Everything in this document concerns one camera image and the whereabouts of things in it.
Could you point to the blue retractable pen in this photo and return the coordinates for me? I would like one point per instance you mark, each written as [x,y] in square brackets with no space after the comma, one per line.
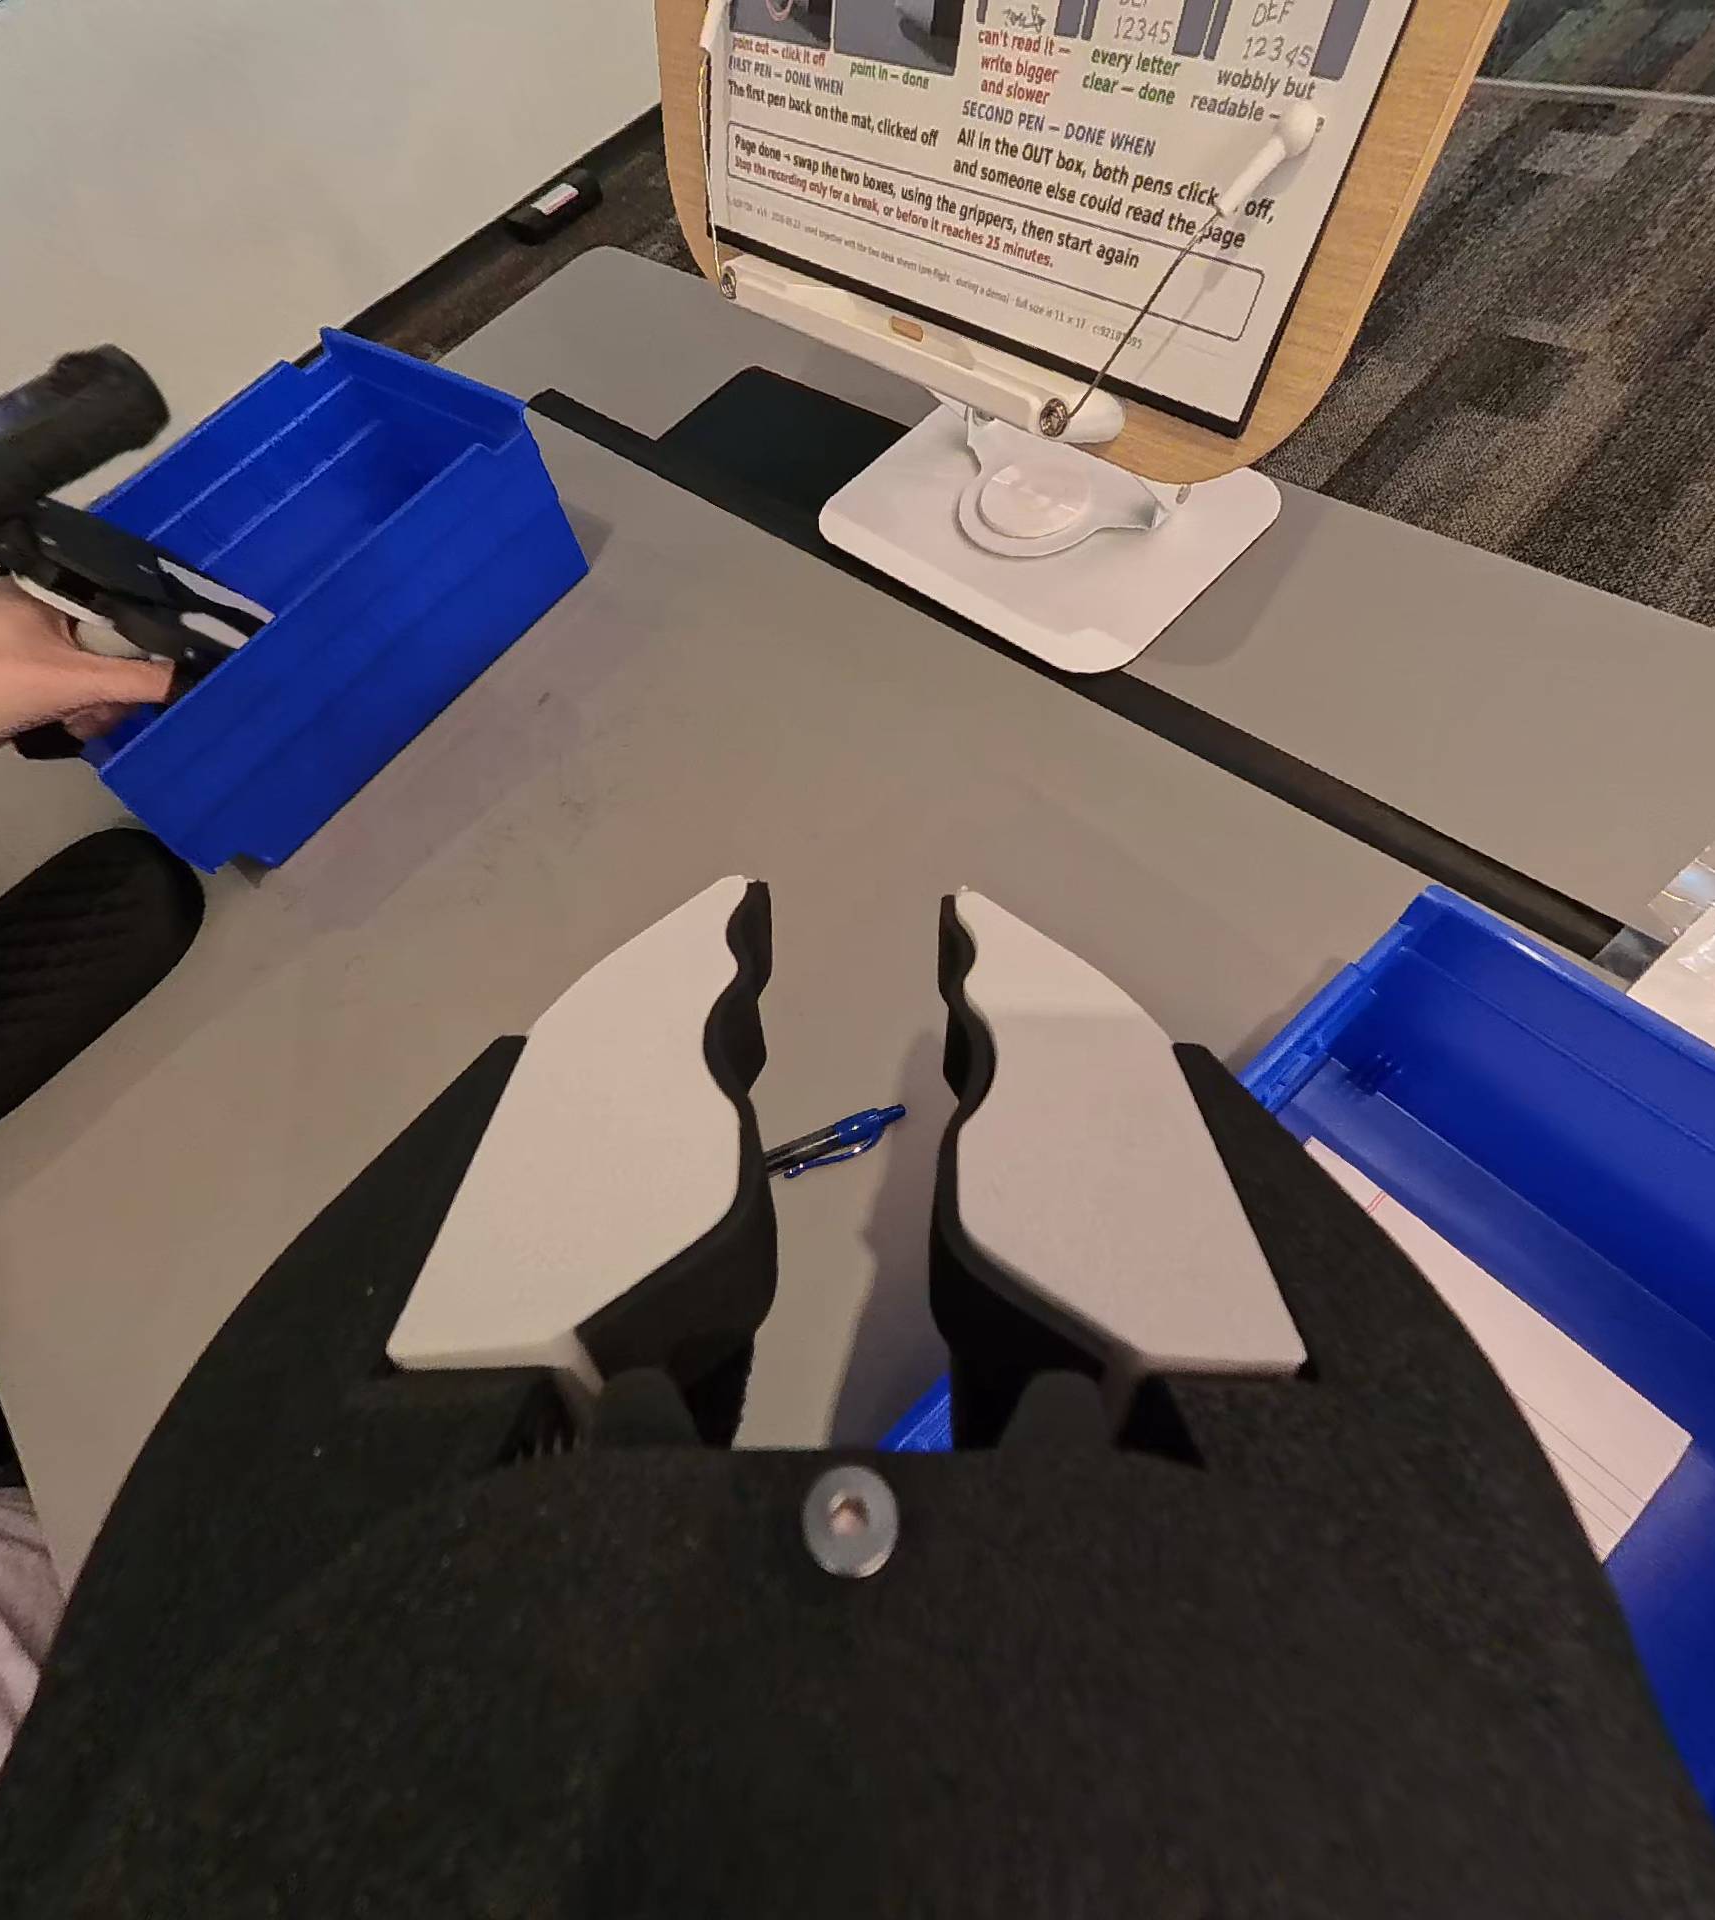
[842,1137]

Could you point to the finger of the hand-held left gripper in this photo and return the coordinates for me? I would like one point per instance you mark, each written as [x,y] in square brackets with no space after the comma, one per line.
[221,589]
[239,627]

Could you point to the white lined legal notepad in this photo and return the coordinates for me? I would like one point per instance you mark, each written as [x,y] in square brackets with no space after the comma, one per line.
[1518,1351]

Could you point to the printed instruction sheet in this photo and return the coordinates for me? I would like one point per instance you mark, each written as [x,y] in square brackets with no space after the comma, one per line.
[1022,195]

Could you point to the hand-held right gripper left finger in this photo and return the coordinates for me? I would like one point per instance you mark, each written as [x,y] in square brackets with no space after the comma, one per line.
[589,1184]

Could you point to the black floor device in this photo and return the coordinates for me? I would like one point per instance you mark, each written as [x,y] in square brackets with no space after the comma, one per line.
[555,207]

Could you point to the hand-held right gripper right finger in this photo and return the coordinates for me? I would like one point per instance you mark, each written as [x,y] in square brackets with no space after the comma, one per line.
[1112,1184]

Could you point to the blue plastic bin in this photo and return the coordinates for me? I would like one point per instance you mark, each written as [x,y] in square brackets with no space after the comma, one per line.
[393,660]
[1622,1110]

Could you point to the instruction board on stand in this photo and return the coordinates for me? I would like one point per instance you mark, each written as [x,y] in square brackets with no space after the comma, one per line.
[1068,585]

